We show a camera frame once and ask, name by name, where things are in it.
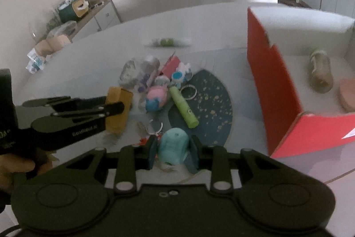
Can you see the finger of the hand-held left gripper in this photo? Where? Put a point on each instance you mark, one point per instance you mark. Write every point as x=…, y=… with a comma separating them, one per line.
x=83, y=102
x=113, y=108

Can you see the green tissue box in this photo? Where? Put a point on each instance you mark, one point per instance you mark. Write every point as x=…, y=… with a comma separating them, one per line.
x=75, y=10

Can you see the clear brown bottle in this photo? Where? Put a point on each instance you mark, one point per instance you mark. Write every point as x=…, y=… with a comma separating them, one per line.
x=321, y=71

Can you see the person's left hand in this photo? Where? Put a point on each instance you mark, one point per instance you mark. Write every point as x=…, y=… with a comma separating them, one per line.
x=16, y=166

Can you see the blue white round toy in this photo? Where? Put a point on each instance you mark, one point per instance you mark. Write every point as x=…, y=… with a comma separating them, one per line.
x=177, y=77

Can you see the red cardboard box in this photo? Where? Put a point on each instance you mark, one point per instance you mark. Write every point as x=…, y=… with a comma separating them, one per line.
x=273, y=84

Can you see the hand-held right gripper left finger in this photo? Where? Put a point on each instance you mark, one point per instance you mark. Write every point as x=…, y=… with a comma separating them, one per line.
x=152, y=153

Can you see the small yellow box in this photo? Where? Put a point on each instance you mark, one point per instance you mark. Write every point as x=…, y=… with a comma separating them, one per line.
x=122, y=95

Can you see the teal plastic toy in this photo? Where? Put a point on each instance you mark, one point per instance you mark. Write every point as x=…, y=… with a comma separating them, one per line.
x=173, y=144

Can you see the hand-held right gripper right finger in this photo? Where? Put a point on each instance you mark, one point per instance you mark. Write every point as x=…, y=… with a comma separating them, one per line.
x=194, y=155

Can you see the green tube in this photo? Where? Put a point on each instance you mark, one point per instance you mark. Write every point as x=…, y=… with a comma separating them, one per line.
x=183, y=108

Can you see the dark teal speckled round mat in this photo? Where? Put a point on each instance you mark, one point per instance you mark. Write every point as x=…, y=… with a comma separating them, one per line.
x=212, y=106

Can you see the blue white packet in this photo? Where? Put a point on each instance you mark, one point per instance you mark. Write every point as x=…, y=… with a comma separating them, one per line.
x=35, y=60

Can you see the clear plastic bag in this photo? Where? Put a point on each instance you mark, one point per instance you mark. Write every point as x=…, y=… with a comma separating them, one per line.
x=62, y=28

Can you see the white and blue toy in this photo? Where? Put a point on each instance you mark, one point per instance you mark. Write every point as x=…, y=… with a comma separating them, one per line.
x=185, y=68

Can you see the tan cardboard roll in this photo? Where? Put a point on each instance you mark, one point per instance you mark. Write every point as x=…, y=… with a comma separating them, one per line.
x=52, y=44

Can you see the green label glue pen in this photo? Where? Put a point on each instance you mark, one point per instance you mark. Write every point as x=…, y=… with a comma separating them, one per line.
x=166, y=42

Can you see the pink and blue toy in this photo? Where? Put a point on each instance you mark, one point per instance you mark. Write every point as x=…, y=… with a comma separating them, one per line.
x=156, y=98

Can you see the silver foil packet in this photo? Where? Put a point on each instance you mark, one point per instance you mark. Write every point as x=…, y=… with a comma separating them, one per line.
x=129, y=74

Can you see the wooden sideboard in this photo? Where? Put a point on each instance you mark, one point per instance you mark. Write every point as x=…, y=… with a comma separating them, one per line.
x=102, y=15

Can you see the pink round object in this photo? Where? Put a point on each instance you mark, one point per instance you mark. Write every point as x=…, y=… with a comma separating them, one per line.
x=349, y=95

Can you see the small red box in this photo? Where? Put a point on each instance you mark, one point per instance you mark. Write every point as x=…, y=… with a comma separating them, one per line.
x=170, y=66

